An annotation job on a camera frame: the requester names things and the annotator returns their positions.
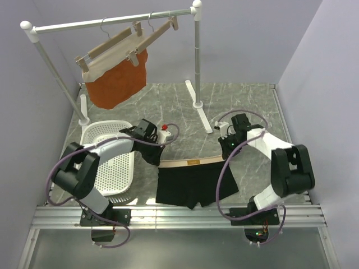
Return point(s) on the aluminium front rail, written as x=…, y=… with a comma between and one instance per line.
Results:
x=169, y=217

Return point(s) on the white perforated plastic basket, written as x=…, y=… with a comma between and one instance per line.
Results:
x=115, y=175

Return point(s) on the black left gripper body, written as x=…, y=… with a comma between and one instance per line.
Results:
x=149, y=151

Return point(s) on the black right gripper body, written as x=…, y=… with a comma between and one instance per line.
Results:
x=230, y=143

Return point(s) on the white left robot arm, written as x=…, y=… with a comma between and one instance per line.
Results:
x=77, y=169

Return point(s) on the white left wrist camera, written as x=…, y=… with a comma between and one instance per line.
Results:
x=164, y=135

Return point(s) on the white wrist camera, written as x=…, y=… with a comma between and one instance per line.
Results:
x=164, y=135
x=224, y=129

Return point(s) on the silver white clothes rack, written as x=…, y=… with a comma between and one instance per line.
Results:
x=32, y=32

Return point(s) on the black underwear beige waistband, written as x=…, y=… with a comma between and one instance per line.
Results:
x=189, y=182

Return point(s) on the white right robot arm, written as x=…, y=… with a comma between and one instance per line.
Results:
x=290, y=172

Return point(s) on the orange shorts beige waistband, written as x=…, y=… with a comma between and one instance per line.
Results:
x=112, y=79

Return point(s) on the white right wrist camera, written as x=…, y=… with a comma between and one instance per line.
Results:
x=224, y=129

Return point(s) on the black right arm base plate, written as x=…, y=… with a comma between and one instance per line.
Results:
x=269, y=217

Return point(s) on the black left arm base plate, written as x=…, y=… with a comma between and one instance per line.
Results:
x=110, y=217

